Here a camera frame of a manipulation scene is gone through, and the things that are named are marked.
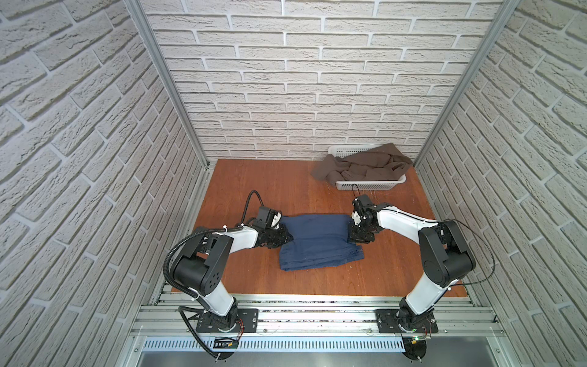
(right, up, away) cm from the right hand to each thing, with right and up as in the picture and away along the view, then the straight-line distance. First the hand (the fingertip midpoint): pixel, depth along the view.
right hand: (351, 238), depth 92 cm
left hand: (-24, +1, 0) cm, 24 cm away
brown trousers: (+21, +34, +19) cm, 44 cm away
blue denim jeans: (-14, -1, -1) cm, 14 cm away
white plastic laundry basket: (+1, +40, +26) cm, 48 cm away
